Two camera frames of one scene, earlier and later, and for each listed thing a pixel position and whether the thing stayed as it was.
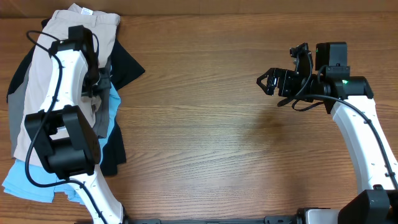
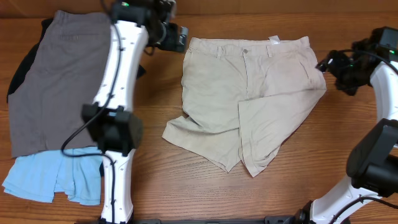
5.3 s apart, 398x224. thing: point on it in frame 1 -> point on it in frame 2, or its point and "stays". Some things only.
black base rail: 272,219 stays
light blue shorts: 17,185 stays
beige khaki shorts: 104,25 -> 244,98
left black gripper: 106,83 -> 174,43
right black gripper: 285,75 -> 348,86
